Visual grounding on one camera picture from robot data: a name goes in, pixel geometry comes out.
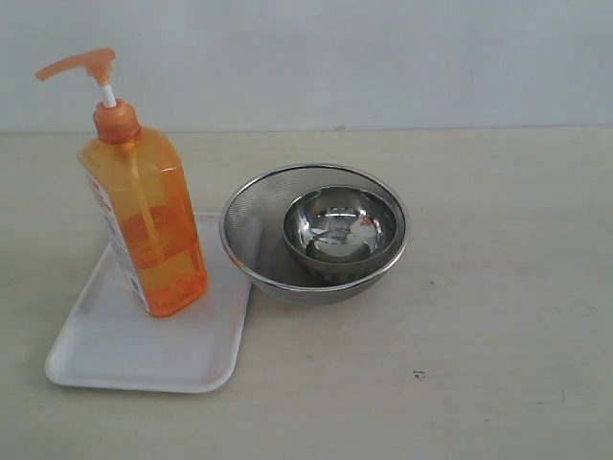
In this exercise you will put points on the small stainless steel bowl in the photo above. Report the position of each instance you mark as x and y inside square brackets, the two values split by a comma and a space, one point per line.
[342, 232]

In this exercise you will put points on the white rectangular plastic tray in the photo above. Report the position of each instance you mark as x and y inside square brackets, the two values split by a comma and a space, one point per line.
[109, 342]

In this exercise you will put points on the orange pump soap bottle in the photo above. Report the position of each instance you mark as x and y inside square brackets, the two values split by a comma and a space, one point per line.
[137, 179]

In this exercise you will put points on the steel mesh strainer basket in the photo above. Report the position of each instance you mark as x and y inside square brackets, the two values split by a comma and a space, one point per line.
[251, 232]

